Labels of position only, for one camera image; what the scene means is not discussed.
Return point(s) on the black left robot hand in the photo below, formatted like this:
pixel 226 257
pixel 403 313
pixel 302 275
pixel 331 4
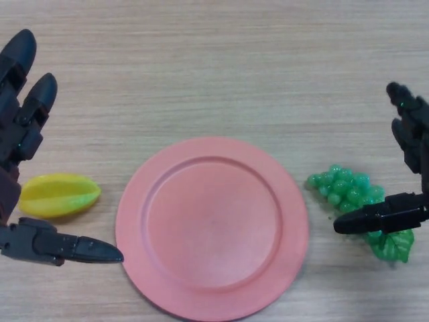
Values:
pixel 20 137

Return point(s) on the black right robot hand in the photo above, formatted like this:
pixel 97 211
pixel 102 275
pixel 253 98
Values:
pixel 415 141

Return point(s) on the yellow plastic starfruit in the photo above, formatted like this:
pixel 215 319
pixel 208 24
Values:
pixel 58 196

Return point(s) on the pink round plate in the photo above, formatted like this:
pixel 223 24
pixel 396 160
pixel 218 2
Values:
pixel 211 228

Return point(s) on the green plastic grape bunch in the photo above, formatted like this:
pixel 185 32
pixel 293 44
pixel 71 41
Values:
pixel 342 188

